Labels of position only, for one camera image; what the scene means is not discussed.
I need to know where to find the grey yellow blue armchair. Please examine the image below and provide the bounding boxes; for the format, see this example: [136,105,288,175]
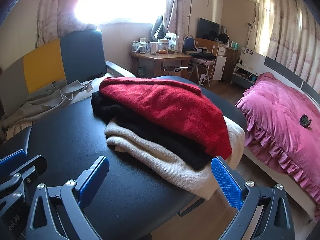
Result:
[0,29,137,128]

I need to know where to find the cardboard box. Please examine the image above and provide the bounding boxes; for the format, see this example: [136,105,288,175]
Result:
[164,65,191,79]

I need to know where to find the beige sweater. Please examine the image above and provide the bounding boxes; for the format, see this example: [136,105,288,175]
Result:
[104,116,246,200]

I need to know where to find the round desk fan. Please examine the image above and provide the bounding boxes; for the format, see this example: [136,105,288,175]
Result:
[217,33,229,46]

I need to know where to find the beige patterned curtain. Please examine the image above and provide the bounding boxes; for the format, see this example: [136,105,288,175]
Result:
[257,0,320,93]

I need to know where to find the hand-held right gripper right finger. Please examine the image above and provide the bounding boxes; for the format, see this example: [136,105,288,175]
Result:
[211,156,295,240]

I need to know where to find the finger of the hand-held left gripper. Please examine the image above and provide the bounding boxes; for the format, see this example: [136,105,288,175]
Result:
[0,154,48,205]
[0,149,27,174]

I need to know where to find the white bed frame dark headboard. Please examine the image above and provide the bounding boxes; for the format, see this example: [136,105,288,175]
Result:
[242,56,320,224]

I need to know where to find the white cabinet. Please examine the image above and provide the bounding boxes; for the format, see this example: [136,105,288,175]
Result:
[214,46,228,82]

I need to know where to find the wooden backed chair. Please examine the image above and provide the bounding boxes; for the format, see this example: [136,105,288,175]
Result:
[187,37,219,86]

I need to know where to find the wooden desk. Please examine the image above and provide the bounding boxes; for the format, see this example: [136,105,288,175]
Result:
[129,51,193,79]

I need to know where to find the grey nightstand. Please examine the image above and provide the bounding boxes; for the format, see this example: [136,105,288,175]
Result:
[230,64,260,88]

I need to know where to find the white printed cushion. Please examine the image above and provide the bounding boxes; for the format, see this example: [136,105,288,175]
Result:
[5,84,100,138]

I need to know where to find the grey tied curtain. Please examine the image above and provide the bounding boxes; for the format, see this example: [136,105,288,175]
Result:
[151,15,167,42]

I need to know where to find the group of jars and boxes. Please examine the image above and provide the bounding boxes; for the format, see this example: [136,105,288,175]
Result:
[132,33,180,55]

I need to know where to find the pink ruffled bedspread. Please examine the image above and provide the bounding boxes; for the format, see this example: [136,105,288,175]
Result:
[235,72,320,205]

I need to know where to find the black television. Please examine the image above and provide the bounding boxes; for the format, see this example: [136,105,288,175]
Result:
[196,18,222,42]

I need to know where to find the blue padded chair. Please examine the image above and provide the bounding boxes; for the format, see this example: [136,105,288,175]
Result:
[182,34,196,53]

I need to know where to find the red knitted sweater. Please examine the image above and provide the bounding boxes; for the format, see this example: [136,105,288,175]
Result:
[99,77,233,161]

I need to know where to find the grey hoodie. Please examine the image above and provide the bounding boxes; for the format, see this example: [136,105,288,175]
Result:
[2,80,94,128]

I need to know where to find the pink patterned curtain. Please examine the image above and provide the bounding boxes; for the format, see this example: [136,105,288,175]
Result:
[160,0,193,53]
[36,0,97,48]

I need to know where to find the black sweater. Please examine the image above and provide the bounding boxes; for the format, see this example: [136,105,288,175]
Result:
[90,91,213,170]

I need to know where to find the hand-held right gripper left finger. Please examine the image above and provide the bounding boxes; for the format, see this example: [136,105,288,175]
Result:
[25,156,110,240]

